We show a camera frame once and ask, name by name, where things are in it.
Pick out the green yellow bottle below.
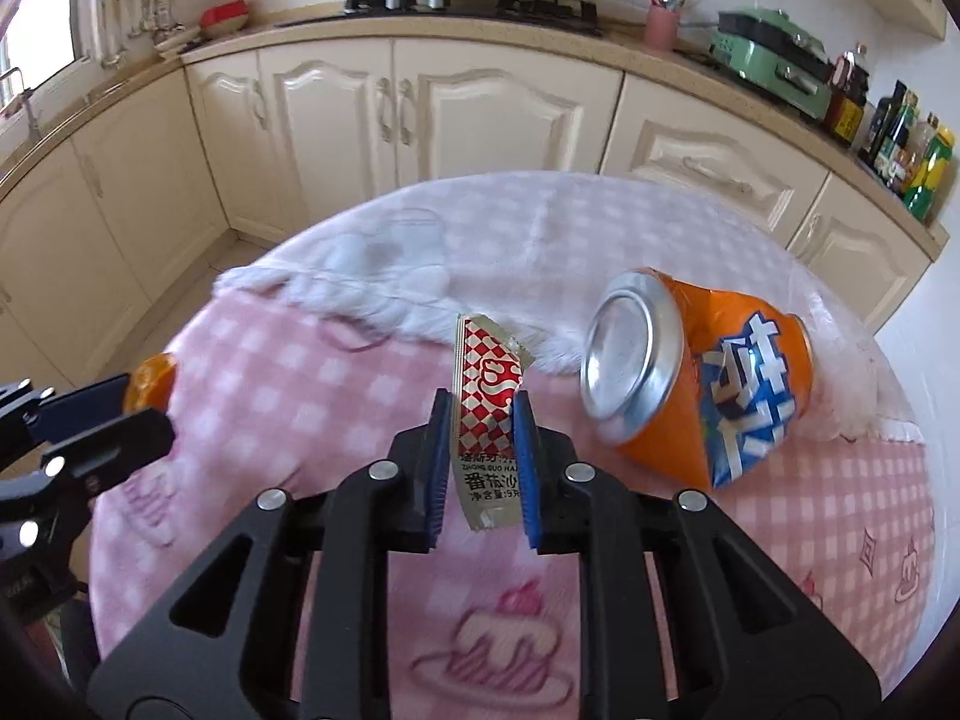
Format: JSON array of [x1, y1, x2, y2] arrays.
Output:
[[902, 126, 959, 224]]

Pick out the red white sauce sachet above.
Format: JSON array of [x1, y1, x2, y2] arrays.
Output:
[[454, 313, 533, 533]]

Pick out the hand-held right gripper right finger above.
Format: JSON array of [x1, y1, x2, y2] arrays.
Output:
[[514, 388, 880, 720]]

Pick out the hanging utensil rack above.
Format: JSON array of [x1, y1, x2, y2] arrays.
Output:
[[96, 0, 190, 66]]

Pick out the yellow label bottle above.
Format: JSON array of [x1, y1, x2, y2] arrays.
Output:
[[891, 111, 940, 196]]

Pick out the cream base cabinets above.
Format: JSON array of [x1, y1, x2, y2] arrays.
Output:
[[0, 37, 936, 391]]

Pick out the dark sauce bottle red cap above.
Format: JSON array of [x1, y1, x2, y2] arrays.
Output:
[[821, 43, 872, 149]]

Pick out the crushed orange soda can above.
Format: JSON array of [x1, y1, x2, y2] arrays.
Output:
[[581, 268, 816, 494]]

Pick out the black gas stove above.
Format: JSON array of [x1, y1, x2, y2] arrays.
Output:
[[276, 0, 606, 36]]

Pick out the orange wrapper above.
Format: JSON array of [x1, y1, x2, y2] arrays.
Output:
[[121, 350, 179, 419]]

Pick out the red bowl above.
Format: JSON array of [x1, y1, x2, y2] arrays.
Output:
[[199, 0, 254, 36]]

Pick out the steel faucet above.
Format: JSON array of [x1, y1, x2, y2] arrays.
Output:
[[0, 66, 44, 141]]

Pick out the pink utensil holder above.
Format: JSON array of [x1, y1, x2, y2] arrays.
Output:
[[642, 0, 704, 53]]

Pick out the kitchen window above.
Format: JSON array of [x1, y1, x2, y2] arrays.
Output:
[[0, 0, 81, 115]]

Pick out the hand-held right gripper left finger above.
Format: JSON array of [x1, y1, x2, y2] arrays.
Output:
[[86, 388, 455, 720]]

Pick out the beige kitchen countertop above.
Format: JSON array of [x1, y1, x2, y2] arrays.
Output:
[[0, 4, 951, 261]]

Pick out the pink checkered blanket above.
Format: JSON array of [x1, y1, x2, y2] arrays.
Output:
[[88, 171, 938, 720]]

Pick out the dark green bottle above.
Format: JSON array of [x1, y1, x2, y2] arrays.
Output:
[[868, 79, 921, 171]]

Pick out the green electric cooker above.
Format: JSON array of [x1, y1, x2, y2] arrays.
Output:
[[707, 6, 835, 119]]

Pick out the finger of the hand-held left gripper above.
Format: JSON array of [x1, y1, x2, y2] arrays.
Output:
[[21, 372, 132, 443], [40, 407, 179, 500]]

